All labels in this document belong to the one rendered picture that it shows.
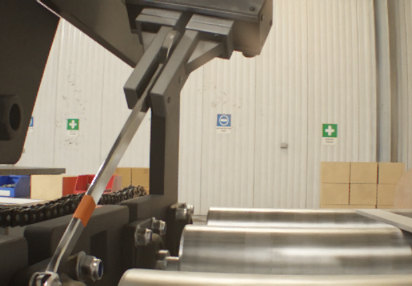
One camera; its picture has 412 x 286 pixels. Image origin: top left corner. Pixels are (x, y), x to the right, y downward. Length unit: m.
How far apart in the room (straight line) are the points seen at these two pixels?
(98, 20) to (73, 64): 10.72
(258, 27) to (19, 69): 0.22
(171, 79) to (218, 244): 0.26
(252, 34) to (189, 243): 0.27
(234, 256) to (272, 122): 9.80
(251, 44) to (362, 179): 7.24
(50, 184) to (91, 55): 8.12
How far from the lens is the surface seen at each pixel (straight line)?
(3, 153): 0.35
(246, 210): 0.94
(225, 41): 0.47
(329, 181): 7.67
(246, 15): 0.47
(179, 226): 0.94
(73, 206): 0.64
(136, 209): 0.71
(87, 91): 11.02
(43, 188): 3.16
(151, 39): 0.48
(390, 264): 0.64
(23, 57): 0.37
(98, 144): 10.86
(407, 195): 7.09
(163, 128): 0.89
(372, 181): 7.72
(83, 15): 0.46
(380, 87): 10.54
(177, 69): 0.44
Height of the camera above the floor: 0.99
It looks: 1 degrees up
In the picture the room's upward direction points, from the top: 1 degrees clockwise
